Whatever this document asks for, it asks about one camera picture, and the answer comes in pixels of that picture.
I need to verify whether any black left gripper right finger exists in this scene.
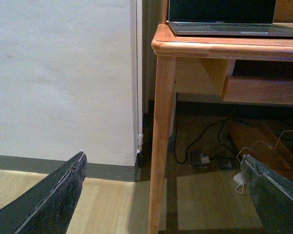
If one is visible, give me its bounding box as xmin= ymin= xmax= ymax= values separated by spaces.
xmin=241 ymin=155 xmax=293 ymax=234

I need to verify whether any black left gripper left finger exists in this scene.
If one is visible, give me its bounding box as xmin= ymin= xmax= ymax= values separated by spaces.
xmin=0 ymin=152 xmax=87 ymax=234

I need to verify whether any wooden board on floor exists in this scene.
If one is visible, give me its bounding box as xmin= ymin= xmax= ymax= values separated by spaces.
xmin=227 ymin=120 xmax=293 ymax=181

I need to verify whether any white power adapter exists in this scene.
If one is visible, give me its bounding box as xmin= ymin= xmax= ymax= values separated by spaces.
xmin=201 ymin=156 xmax=210 ymax=165

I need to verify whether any wooden pull-out keyboard tray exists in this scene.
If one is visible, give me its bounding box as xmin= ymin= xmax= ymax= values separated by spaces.
xmin=222 ymin=59 xmax=293 ymax=106

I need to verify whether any wooden desk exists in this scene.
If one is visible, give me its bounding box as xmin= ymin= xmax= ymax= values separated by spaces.
xmin=147 ymin=0 xmax=293 ymax=234

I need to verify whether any grey open laptop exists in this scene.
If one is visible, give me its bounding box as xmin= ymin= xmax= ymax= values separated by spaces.
xmin=168 ymin=0 xmax=293 ymax=38

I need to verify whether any white charger cable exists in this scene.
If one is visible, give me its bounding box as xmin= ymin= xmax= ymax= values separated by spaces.
xmin=200 ymin=129 xmax=293 ymax=195

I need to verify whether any black floor cable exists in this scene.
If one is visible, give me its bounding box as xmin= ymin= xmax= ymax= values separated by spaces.
xmin=173 ymin=118 xmax=293 ymax=169

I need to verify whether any white wall conduit pipe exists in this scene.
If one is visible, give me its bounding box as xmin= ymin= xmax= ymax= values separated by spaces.
xmin=135 ymin=0 xmax=143 ymax=153

